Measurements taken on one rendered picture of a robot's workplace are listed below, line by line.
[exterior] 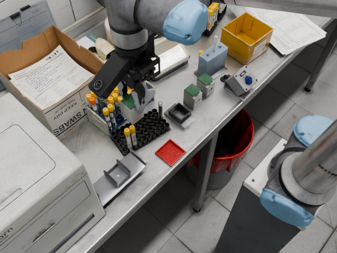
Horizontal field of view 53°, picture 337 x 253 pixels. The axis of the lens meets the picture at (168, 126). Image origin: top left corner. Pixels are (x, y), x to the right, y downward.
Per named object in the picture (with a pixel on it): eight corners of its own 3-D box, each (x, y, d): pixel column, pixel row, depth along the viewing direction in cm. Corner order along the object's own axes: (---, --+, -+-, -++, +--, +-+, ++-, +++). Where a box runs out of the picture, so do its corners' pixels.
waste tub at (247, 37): (244, 67, 123) (250, 46, 115) (217, 48, 129) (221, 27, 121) (268, 49, 129) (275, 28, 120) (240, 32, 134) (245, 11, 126)
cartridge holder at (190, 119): (184, 130, 108) (184, 124, 105) (164, 115, 111) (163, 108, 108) (195, 120, 110) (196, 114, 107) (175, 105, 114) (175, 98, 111)
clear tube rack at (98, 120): (109, 137, 107) (105, 124, 101) (89, 119, 110) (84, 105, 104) (155, 100, 115) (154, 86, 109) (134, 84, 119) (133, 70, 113)
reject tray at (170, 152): (171, 167, 101) (171, 165, 100) (154, 153, 103) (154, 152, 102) (186, 152, 103) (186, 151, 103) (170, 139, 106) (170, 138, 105)
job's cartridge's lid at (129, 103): (130, 91, 86) (130, 90, 86) (143, 102, 84) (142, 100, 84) (118, 100, 85) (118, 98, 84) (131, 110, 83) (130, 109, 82)
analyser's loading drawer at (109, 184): (92, 218, 90) (88, 211, 85) (76, 202, 92) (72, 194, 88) (147, 167, 98) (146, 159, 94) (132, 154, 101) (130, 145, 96)
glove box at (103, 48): (115, 96, 116) (111, 76, 108) (72, 61, 125) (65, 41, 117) (141, 76, 121) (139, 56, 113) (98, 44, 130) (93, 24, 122)
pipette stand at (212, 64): (207, 84, 119) (210, 64, 111) (193, 73, 122) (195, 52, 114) (227, 70, 123) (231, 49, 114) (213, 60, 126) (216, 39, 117)
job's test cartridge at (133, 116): (132, 106, 91) (130, 91, 86) (144, 116, 89) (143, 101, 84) (121, 114, 90) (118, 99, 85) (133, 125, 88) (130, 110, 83)
